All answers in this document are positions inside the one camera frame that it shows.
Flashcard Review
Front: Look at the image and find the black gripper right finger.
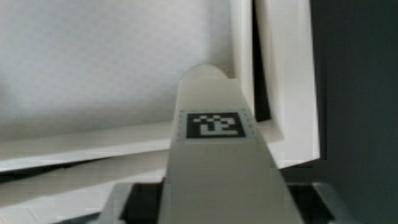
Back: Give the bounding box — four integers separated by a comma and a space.
287, 182, 355, 224

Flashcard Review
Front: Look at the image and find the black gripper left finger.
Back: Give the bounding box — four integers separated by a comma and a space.
97, 182, 163, 224

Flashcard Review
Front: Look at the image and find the white desk tabletop tray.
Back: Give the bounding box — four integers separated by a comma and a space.
0, 0, 251, 172

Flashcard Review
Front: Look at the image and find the white L-shaped obstacle wall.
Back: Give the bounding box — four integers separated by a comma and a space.
0, 0, 323, 224

